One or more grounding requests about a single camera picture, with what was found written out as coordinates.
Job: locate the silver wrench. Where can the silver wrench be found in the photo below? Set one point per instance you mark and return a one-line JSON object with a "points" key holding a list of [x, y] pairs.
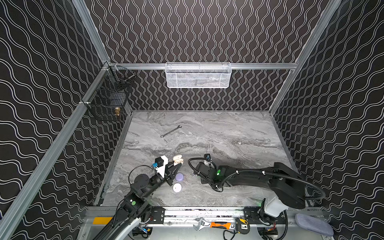
{"points": [[171, 131]]}

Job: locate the purple earbud case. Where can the purple earbud case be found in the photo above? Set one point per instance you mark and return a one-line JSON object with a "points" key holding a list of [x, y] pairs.
{"points": [[179, 177]]}

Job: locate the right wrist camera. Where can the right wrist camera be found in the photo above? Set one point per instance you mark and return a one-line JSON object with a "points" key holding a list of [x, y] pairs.
{"points": [[208, 159]]}

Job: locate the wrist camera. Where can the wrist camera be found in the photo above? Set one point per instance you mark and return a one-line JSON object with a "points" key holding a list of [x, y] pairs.
{"points": [[208, 159], [160, 165]]}

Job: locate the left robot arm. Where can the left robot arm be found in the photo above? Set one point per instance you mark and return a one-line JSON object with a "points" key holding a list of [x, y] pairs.
{"points": [[134, 209]]}

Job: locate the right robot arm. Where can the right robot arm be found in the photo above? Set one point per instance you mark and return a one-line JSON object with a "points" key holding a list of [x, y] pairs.
{"points": [[289, 189]]}

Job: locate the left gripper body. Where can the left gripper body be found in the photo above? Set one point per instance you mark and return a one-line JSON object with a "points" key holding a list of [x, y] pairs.
{"points": [[167, 176]]}

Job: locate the beige earbud charging case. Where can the beige earbud charging case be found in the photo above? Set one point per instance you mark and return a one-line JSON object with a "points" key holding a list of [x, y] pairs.
{"points": [[178, 159]]}

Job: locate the adjustable wrench orange handle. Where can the adjustable wrench orange handle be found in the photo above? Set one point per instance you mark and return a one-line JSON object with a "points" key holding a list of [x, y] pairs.
{"points": [[202, 223]]}

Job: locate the black tape measure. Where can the black tape measure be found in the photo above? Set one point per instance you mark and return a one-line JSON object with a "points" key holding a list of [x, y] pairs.
{"points": [[242, 226]]}

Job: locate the black wire basket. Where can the black wire basket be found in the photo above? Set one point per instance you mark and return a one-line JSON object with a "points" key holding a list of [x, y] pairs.
{"points": [[108, 102]]}

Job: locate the white round earbud case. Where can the white round earbud case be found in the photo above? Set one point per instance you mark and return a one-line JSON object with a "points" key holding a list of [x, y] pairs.
{"points": [[177, 187]]}

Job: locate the white mesh basket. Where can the white mesh basket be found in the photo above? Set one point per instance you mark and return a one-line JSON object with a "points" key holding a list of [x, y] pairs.
{"points": [[194, 75]]}

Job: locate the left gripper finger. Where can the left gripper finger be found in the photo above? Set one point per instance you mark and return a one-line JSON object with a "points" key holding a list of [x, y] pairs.
{"points": [[171, 175], [173, 168]]}

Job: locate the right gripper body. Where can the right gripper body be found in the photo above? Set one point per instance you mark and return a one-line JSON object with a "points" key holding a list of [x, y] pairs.
{"points": [[200, 169]]}

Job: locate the grey cloth pad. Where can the grey cloth pad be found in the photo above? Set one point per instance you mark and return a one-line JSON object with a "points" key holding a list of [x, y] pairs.
{"points": [[315, 225]]}

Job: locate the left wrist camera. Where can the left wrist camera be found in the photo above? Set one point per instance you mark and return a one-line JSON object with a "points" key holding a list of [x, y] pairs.
{"points": [[160, 165]]}

